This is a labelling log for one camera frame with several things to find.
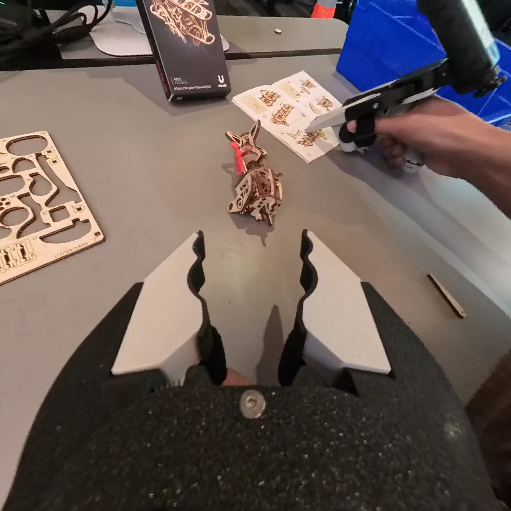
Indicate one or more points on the laser-cut wooden parts sheet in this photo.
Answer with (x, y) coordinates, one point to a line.
(48, 253)

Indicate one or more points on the orange traffic cone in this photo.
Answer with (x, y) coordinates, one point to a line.
(322, 10)

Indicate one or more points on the person's right hand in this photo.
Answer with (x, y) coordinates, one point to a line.
(439, 135)

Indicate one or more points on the wooden model plane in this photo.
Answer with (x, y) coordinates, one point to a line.
(251, 187)

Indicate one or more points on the blue plastic bin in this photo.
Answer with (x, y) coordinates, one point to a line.
(383, 48)

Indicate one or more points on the person's right forearm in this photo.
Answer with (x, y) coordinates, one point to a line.
(495, 167)

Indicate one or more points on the instruction booklet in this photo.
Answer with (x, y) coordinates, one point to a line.
(279, 103)

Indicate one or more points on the thin wooden stick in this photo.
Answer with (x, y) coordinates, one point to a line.
(447, 296)

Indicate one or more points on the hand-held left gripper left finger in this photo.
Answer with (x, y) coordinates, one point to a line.
(159, 319)

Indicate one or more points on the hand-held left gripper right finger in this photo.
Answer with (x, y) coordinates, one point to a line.
(339, 319)

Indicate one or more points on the black model kit box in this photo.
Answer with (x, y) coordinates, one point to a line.
(187, 60)

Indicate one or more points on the grey desk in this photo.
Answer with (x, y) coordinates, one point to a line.
(259, 40)
(159, 159)

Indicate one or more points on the silver monitor stand base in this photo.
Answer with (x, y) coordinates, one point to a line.
(119, 40)

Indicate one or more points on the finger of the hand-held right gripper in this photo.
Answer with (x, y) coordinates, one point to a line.
(329, 118)

